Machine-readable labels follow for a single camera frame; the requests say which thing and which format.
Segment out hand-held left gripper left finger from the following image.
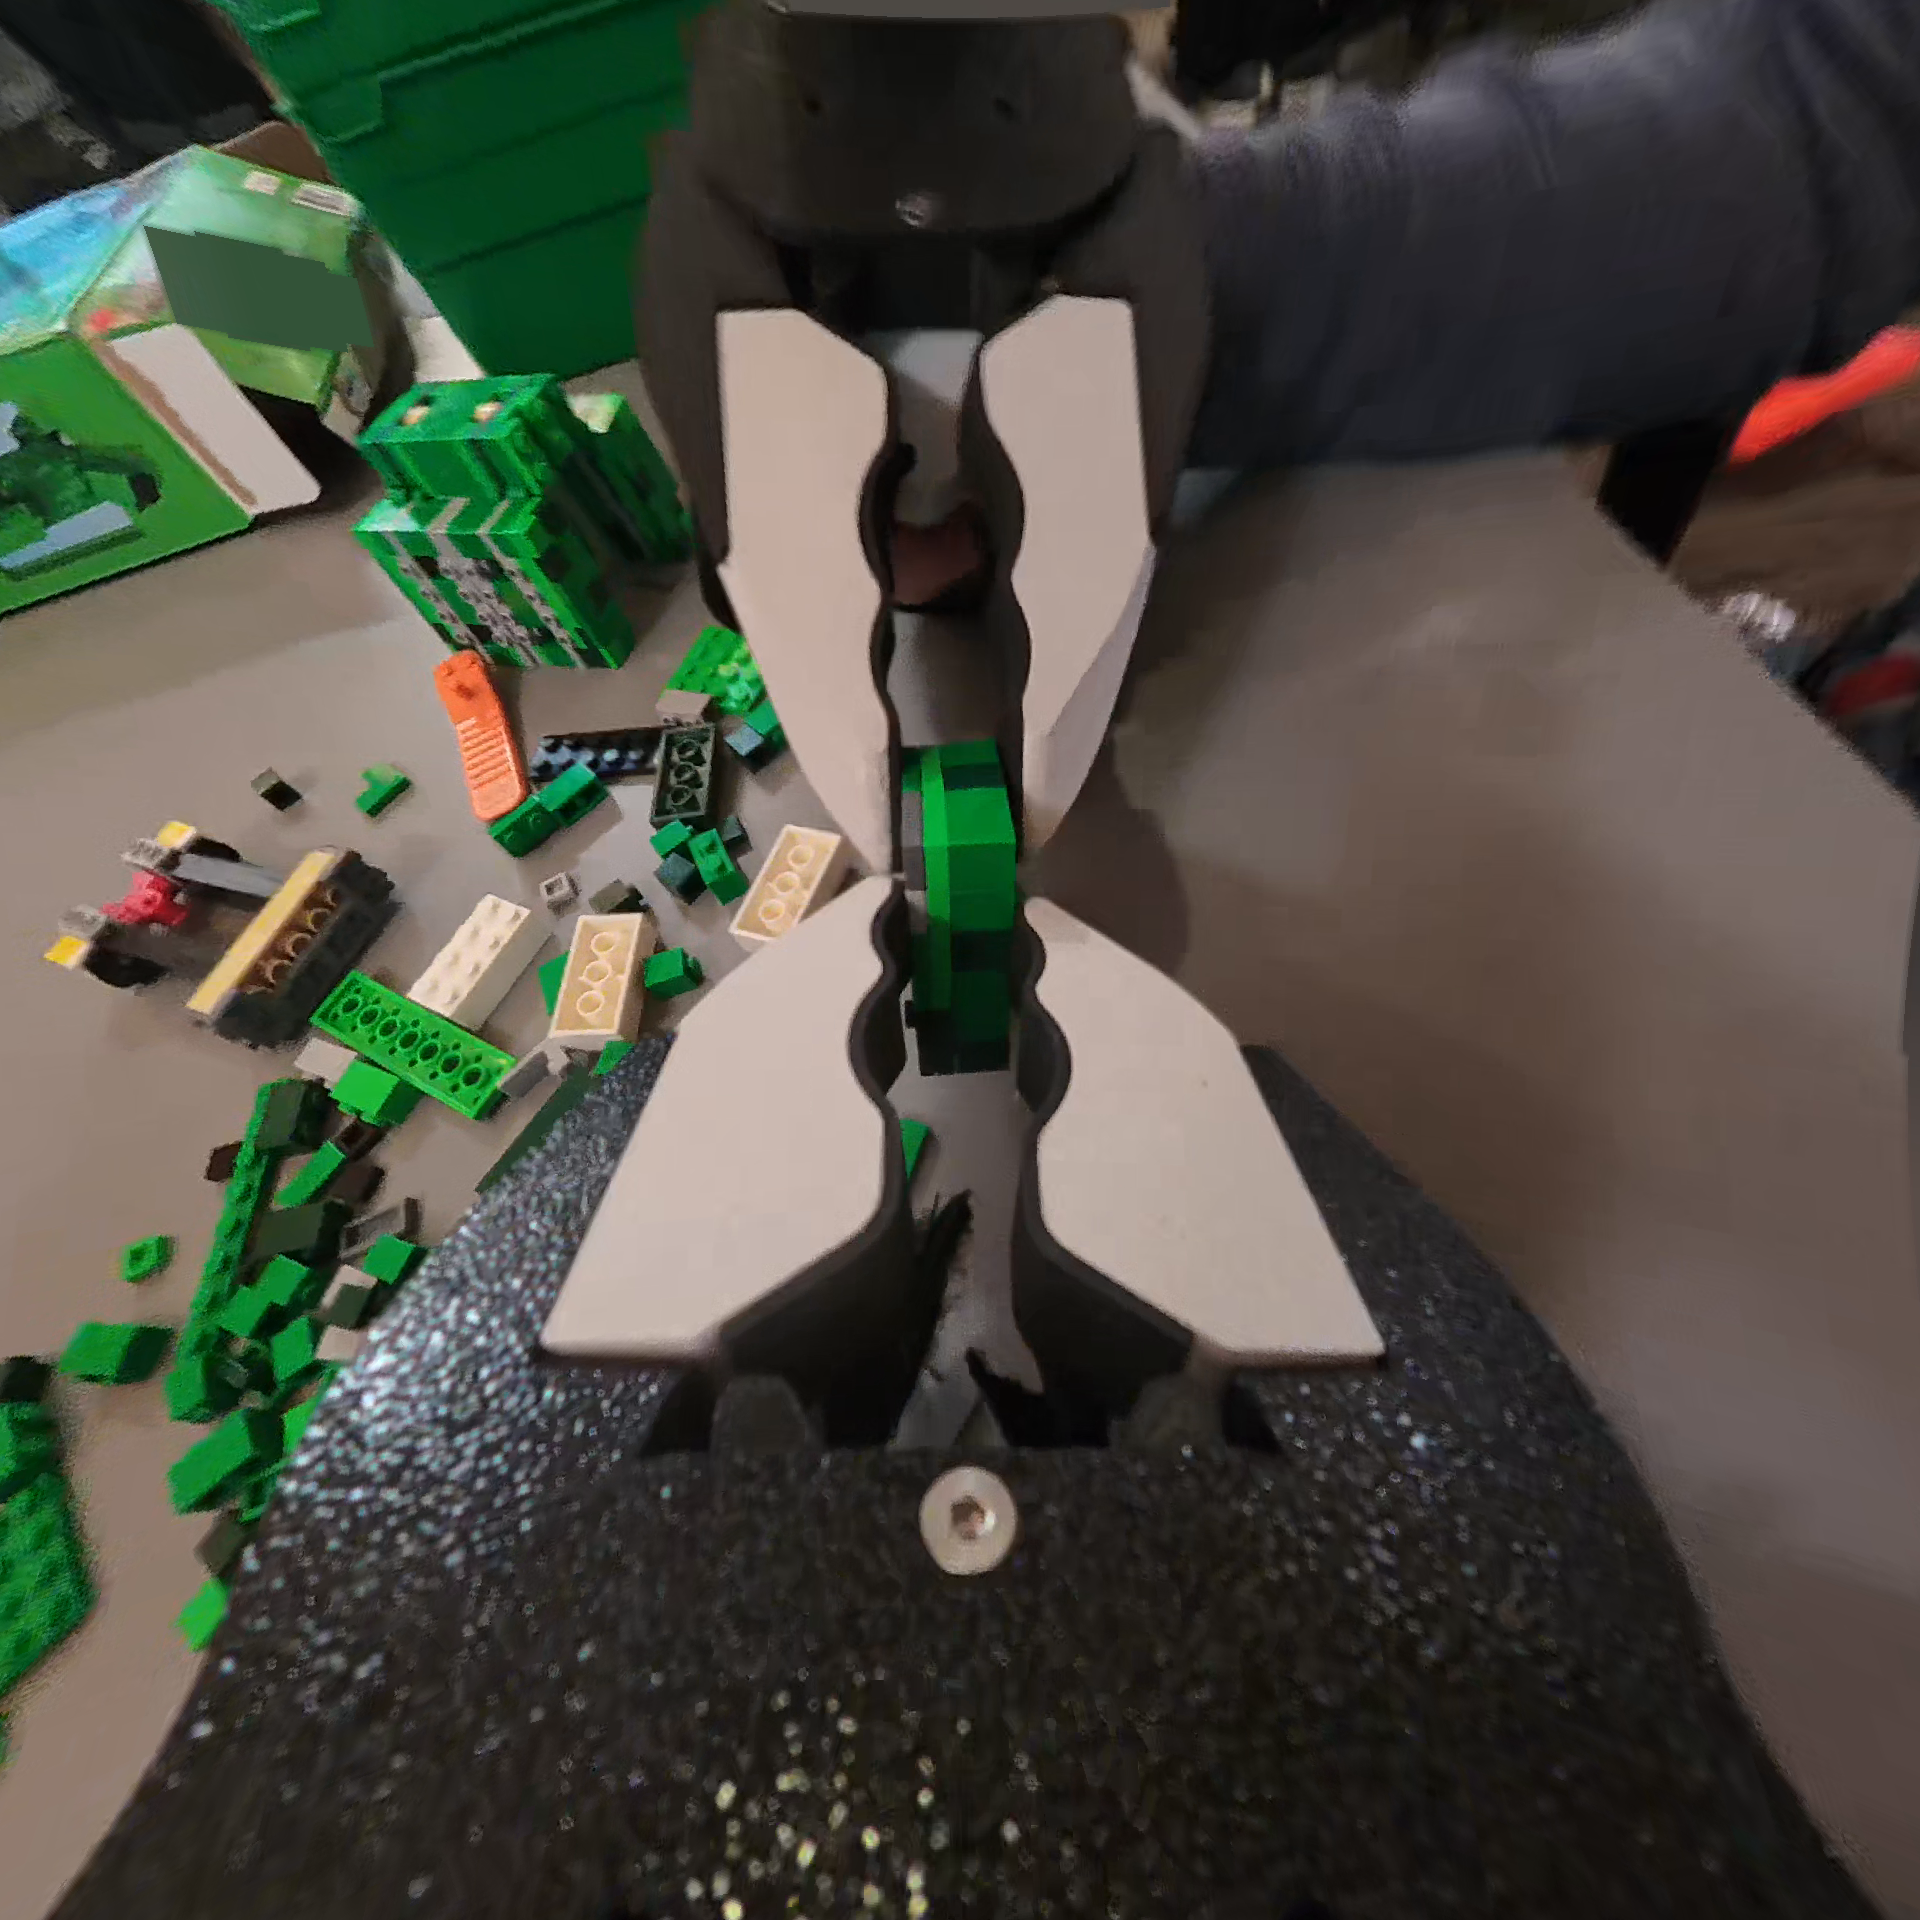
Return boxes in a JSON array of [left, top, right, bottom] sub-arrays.
[[540, 877, 962, 1447]]

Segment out pile of small green bricks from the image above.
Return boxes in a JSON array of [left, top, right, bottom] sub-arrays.
[[56, 1051, 440, 1657]]

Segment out green toy set box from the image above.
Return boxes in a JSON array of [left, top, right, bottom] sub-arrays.
[[0, 144, 380, 618]]

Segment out white two-by-four brick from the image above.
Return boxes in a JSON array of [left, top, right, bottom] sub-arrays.
[[406, 895, 554, 1033]]

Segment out green brick assembly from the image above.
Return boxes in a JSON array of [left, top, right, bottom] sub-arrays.
[[896, 734, 1029, 1080]]

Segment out large green studded plate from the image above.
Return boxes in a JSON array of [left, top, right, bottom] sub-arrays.
[[0, 1357, 96, 1750]]

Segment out person's right forearm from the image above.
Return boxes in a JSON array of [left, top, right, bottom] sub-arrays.
[[1184, 0, 1920, 470]]

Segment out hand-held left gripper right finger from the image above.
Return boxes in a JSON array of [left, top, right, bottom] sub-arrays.
[[1008, 897, 1385, 1447]]

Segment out green plastic crate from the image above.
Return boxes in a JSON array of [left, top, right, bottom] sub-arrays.
[[223, 0, 725, 380]]

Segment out black tan brick vehicle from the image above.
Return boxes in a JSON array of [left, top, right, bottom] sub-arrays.
[[44, 817, 401, 1051]]

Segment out green blocky brick figure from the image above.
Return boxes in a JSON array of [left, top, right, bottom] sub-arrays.
[[351, 375, 696, 672]]

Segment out orange brick separator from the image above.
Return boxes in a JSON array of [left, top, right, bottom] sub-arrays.
[[431, 650, 532, 825]]

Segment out orange object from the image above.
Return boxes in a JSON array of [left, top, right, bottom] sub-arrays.
[[1724, 322, 1920, 470]]

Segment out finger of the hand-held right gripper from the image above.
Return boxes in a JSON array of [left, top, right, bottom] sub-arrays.
[[977, 293, 1160, 846], [715, 306, 906, 885]]

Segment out tan two-by-three brick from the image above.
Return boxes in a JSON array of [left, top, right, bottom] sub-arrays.
[[727, 822, 846, 949], [546, 910, 659, 1046]]

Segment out long black plate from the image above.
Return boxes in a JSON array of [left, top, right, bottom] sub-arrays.
[[527, 728, 671, 784]]

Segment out green holed beam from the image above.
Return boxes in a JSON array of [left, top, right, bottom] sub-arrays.
[[309, 971, 522, 1122]]

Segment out grey desk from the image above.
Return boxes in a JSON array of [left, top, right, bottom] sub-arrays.
[[0, 353, 1920, 1920]]

